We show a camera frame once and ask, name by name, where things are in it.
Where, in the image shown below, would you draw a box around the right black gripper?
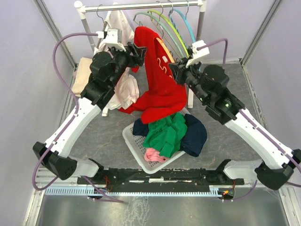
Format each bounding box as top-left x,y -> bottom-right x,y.
168,56 -> 210,104

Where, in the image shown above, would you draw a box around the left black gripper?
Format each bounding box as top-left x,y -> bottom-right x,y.
109,41 -> 148,88

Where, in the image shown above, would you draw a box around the orange hanger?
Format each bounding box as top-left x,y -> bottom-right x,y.
155,37 -> 176,80

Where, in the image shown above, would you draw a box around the red t shirt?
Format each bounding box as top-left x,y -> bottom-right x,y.
119,26 -> 187,124

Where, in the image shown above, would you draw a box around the mint green hanger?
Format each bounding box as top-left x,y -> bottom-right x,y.
133,1 -> 186,58

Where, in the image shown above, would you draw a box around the yellow green hanger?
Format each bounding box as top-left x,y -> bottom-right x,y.
147,1 -> 190,58

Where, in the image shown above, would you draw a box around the teal blue hanger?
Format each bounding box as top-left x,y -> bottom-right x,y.
168,0 -> 196,43

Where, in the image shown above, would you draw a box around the navy blue t shirt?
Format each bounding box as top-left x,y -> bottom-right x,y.
133,114 -> 207,157

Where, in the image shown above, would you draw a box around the green t shirt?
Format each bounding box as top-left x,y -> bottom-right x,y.
143,113 -> 188,158

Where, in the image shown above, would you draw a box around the pink t shirt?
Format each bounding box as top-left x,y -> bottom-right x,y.
144,148 -> 169,163

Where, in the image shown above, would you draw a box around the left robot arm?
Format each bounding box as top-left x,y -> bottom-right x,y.
33,43 -> 147,184

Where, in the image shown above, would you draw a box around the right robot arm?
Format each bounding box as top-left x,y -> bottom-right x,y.
169,62 -> 301,190

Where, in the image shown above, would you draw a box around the white t shirt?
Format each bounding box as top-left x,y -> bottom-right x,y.
102,10 -> 139,117

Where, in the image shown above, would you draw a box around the folded beige cloth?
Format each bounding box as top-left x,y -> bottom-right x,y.
71,57 -> 92,97

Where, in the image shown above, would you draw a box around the silver clothes rack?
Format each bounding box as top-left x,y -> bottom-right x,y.
73,0 -> 209,109

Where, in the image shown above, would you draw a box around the white plastic basket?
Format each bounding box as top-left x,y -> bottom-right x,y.
122,123 -> 185,174

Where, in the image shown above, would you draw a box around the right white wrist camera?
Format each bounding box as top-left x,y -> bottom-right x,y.
186,40 -> 210,68

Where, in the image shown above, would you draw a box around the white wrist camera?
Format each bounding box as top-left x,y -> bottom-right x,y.
186,40 -> 210,68
96,28 -> 126,51

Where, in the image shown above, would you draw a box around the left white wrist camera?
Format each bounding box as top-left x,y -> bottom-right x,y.
96,28 -> 126,51

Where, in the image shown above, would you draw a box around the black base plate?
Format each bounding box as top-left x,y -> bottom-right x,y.
92,168 -> 245,192

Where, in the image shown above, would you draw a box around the light blue cable duct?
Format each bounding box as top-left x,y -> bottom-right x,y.
45,186 -> 222,198

